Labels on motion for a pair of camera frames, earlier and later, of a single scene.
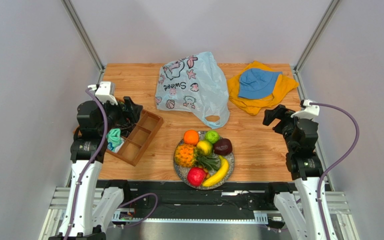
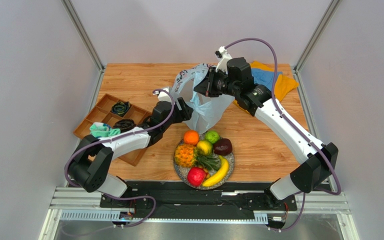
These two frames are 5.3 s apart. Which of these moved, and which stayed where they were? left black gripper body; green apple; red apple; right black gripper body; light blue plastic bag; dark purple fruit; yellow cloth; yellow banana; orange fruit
Moved: light blue plastic bag; left black gripper body; right black gripper body
Stayed: orange fruit; green apple; yellow banana; yellow cloth; red apple; dark purple fruit
